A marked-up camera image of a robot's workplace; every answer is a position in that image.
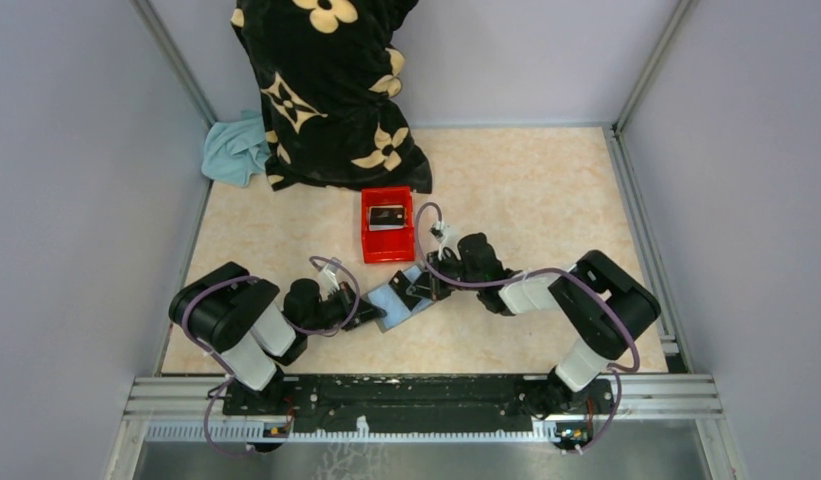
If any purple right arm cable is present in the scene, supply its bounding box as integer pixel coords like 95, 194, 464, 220
413, 202, 642, 454

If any light blue cloth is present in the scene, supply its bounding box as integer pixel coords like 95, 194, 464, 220
200, 110, 269, 188

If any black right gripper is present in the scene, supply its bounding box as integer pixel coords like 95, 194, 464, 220
407, 248, 483, 300

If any silver credit card in bin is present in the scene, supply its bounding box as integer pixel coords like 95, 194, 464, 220
367, 205, 407, 231

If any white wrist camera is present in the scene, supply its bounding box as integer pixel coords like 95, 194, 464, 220
311, 258, 341, 296
429, 220, 459, 260

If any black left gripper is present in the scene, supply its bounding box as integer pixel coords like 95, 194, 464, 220
303, 280, 386, 334

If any black floral blanket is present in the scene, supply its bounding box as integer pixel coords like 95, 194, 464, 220
230, 1, 433, 194

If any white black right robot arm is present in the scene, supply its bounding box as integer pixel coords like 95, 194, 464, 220
388, 233, 662, 412

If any grey slotted cable duct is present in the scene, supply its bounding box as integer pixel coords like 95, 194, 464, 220
145, 416, 560, 444

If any red plastic bin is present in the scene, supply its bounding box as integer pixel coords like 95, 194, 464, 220
361, 186, 415, 264

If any grey card holder wallet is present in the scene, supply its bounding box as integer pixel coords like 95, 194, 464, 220
366, 265, 434, 333

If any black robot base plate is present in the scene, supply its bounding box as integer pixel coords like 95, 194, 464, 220
222, 374, 614, 434

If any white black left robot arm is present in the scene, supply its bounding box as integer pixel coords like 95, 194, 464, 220
168, 259, 387, 414

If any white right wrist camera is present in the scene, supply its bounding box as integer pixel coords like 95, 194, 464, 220
429, 220, 459, 260

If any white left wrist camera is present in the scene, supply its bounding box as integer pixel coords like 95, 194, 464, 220
311, 258, 341, 296

